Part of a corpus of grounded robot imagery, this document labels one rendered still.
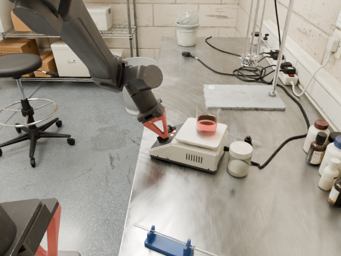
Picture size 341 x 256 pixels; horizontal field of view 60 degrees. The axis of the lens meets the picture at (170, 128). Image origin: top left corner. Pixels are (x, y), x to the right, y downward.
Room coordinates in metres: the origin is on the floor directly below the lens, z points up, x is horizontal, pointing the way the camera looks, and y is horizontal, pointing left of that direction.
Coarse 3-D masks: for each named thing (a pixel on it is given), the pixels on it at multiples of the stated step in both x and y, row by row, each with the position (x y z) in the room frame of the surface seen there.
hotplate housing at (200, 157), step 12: (168, 144) 0.65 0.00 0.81; (180, 144) 0.64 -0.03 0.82; (156, 156) 0.66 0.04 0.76; (168, 156) 0.64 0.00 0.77; (180, 156) 0.63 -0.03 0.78; (192, 156) 0.62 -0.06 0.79; (204, 156) 0.61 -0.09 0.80; (216, 156) 0.60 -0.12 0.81; (204, 168) 0.60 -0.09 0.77; (216, 168) 0.60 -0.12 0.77
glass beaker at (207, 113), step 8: (200, 104) 0.69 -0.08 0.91; (208, 104) 0.70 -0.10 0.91; (216, 104) 0.69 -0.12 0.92; (200, 112) 0.65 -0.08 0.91; (208, 112) 0.70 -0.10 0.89; (216, 112) 0.68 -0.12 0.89; (200, 120) 0.65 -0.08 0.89; (208, 120) 0.64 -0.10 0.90; (216, 120) 0.65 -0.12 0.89; (200, 128) 0.65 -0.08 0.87; (208, 128) 0.64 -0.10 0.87; (216, 128) 0.65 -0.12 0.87; (200, 136) 0.64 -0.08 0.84; (208, 136) 0.64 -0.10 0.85
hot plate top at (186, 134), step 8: (192, 120) 0.73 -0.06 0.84; (184, 128) 0.69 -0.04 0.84; (192, 128) 0.69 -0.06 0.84; (224, 128) 0.69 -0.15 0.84; (176, 136) 0.65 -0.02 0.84; (184, 136) 0.65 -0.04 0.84; (192, 136) 0.65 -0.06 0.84; (216, 136) 0.65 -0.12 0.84; (192, 144) 0.62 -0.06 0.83; (200, 144) 0.62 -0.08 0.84; (208, 144) 0.61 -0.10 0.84; (216, 144) 0.61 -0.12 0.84
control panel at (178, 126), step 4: (180, 124) 0.75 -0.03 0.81; (176, 128) 0.74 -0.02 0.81; (180, 128) 0.73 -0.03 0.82; (172, 132) 0.72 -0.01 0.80; (176, 132) 0.71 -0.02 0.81; (168, 136) 0.70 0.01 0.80; (172, 136) 0.69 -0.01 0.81; (156, 140) 0.71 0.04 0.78; (168, 140) 0.67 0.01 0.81; (156, 144) 0.68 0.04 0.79; (160, 144) 0.67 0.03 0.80; (164, 144) 0.66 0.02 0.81
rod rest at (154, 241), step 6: (150, 234) 0.38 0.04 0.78; (150, 240) 0.38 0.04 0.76; (156, 240) 0.38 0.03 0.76; (162, 240) 0.38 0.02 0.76; (168, 240) 0.38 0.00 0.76; (150, 246) 0.37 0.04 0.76; (156, 246) 0.37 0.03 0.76; (162, 246) 0.37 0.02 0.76; (168, 246) 0.37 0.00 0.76; (174, 246) 0.37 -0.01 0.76; (180, 246) 0.37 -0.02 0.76; (186, 246) 0.35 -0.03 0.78; (162, 252) 0.36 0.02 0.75; (168, 252) 0.36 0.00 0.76; (174, 252) 0.36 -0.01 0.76; (180, 252) 0.36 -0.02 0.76; (186, 252) 0.35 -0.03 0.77; (192, 252) 0.36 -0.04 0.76
